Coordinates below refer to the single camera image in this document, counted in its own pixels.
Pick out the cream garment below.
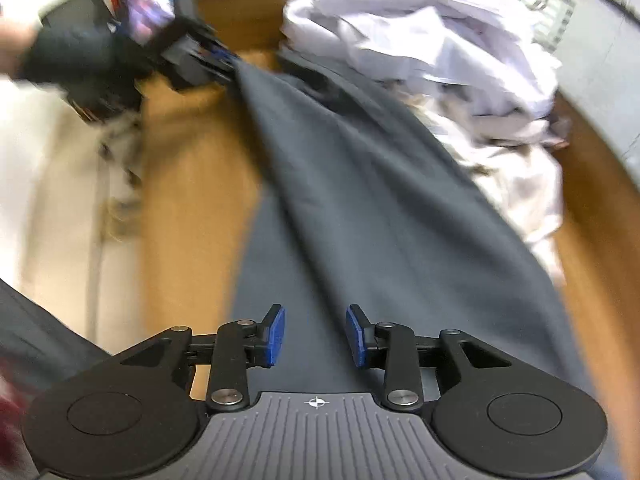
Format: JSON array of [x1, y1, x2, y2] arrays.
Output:
[[400, 95, 568, 288]]

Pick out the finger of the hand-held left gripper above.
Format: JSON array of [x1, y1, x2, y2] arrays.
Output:
[[200, 35, 240, 68], [192, 65, 239, 92]]

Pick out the person's left forearm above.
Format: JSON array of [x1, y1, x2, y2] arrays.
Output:
[[0, 7, 46, 81]]

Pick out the white shirt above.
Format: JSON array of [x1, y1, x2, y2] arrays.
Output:
[[280, 0, 565, 123]]

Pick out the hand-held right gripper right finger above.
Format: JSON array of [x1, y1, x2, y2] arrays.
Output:
[[346, 304, 513, 409]]

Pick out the person's left hand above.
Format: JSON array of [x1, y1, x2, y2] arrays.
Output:
[[17, 22, 157, 108]]

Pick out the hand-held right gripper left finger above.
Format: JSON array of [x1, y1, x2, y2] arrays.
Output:
[[121, 304, 286, 409]]

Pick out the dark grey pants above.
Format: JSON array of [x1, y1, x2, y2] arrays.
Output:
[[232, 52, 623, 480]]

